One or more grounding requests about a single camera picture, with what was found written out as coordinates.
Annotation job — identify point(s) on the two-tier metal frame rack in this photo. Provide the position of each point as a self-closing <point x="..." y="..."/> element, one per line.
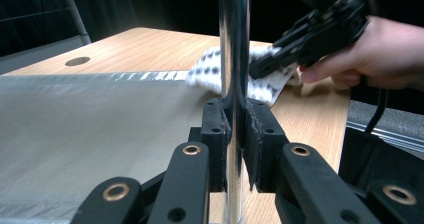
<point x="233" y="34"/>

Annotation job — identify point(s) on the metal floor rail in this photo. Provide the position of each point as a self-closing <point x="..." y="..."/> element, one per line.
<point x="393" y="135"/>

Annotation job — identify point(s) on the round grey table grommet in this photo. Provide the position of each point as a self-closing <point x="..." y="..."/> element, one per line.
<point x="77" y="61"/>

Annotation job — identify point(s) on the white black-patterned cloth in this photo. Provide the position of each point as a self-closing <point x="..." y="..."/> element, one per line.
<point x="206" y="70"/>

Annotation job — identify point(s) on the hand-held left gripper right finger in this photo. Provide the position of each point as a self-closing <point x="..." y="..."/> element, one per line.
<point x="266" y="150"/>

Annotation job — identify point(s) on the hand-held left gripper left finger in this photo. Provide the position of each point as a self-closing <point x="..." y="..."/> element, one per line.
<point x="213" y="150"/>

